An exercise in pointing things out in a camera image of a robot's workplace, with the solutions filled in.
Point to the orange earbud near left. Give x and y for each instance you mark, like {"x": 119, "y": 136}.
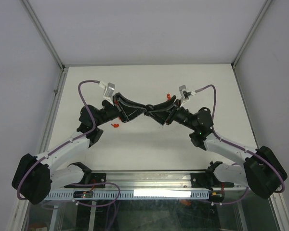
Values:
{"x": 115, "y": 125}

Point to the left aluminium frame post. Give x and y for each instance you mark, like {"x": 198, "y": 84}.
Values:
{"x": 42, "y": 32}

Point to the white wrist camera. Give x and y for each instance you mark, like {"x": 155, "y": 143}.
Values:
{"x": 109, "y": 89}
{"x": 185, "y": 94}

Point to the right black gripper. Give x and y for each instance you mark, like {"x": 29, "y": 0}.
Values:
{"x": 166, "y": 115}

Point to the black earbud charging case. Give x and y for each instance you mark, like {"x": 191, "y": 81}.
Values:
{"x": 149, "y": 108}

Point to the aluminium frame post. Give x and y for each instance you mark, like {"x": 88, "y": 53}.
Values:
{"x": 42, "y": 32}
{"x": 252, "y": 31}

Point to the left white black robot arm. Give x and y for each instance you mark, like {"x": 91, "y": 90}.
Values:
{"x": 37, "y": 175}

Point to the white slotted cable duct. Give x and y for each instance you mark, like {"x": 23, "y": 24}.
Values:
{"x": 138, "y": 194}

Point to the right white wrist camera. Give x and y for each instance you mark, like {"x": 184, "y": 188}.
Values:
{"x": 185, "y": 94}

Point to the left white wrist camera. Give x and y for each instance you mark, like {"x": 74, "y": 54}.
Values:
{"x": 109, "y": 89}

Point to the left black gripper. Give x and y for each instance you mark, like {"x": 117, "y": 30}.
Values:
{"x": 129, "y": 110}

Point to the right aluminium frame post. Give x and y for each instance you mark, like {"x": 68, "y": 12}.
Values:
{"x": 252, "y": 31}

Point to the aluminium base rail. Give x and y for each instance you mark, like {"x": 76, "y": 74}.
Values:
{"x": 129, "y": 180}

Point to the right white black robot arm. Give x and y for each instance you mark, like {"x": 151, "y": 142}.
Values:
{"x": 257, "y": 168}

